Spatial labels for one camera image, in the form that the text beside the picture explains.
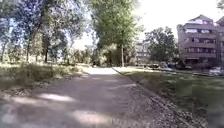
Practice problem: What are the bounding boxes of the grey asphalt path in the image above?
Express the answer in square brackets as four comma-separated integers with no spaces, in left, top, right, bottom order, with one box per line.
[0,66,204,128]

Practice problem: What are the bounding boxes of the distant building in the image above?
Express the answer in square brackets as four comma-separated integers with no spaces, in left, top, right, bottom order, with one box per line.
[134,41,152,66]

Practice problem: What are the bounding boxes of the dark round tree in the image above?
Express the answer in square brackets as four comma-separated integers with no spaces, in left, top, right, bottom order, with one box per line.
[144,26,180,65]

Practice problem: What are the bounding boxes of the tall green tree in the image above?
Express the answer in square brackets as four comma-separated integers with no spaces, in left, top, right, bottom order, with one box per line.
[89,0,145,68]

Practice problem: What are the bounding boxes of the row of trees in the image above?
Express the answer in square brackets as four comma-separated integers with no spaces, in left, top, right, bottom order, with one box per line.
[0,0,98,66]

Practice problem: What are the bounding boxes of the grass verge with weeds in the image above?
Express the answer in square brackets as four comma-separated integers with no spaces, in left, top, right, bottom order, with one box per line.
[0,62,85,98]

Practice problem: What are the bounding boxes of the shaded grass lawn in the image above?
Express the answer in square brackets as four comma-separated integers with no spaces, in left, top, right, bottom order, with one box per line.
[113,66,224,128]

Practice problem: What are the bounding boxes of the brown apartment building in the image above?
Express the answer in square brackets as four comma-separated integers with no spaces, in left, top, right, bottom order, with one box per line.
[176,13,224,69]

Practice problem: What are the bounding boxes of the dark car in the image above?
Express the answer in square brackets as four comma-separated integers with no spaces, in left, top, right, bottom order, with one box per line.
[166,60,194,71]

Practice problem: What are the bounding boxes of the pale car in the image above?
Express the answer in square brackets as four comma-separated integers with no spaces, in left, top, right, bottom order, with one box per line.
[207,66,224,77]

